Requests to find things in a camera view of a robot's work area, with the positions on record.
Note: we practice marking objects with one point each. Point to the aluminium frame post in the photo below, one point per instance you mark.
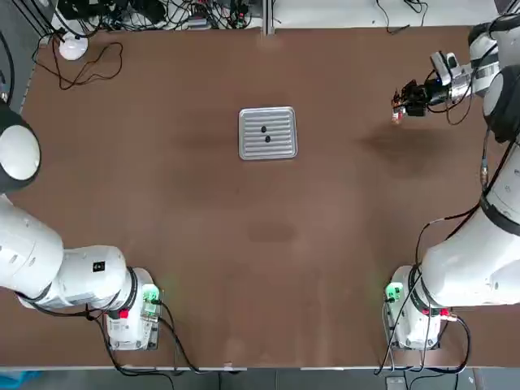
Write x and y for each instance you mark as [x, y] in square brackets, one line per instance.
[269, 18]

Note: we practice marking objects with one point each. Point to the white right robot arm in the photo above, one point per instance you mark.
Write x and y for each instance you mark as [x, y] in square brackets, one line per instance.
[467, 276]

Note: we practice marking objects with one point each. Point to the white desk lamp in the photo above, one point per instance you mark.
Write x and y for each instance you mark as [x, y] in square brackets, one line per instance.
[73, 48]

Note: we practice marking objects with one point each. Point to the silver ribbed metal tray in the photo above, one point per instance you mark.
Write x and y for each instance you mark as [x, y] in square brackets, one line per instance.
[284, 142]

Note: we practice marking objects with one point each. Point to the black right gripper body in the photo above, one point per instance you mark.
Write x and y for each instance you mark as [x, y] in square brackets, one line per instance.
[435, 93]

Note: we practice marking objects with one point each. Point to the aluminium table edge rail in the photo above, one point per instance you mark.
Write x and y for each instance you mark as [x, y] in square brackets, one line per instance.
[25, 95]

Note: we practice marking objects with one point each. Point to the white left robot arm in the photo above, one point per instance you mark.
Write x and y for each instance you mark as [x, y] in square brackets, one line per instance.
[32, 260]

